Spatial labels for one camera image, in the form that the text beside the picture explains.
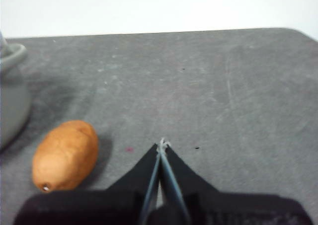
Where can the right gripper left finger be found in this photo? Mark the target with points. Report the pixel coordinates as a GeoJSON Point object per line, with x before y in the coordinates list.
{"type": "Point", "coordinates": [99, 207]}

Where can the brown potato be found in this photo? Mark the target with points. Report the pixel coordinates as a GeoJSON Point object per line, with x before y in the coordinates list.
{"type": "Point", "coordinates": [64, 155]}

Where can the pale green electric pot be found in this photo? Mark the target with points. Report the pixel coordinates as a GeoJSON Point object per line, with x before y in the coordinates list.
{"type": "Point", "coordinates": [11, 103]}

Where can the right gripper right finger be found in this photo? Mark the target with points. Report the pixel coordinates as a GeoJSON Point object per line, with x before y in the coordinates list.
{"type": "Point", "coordinates": [223, 210]}

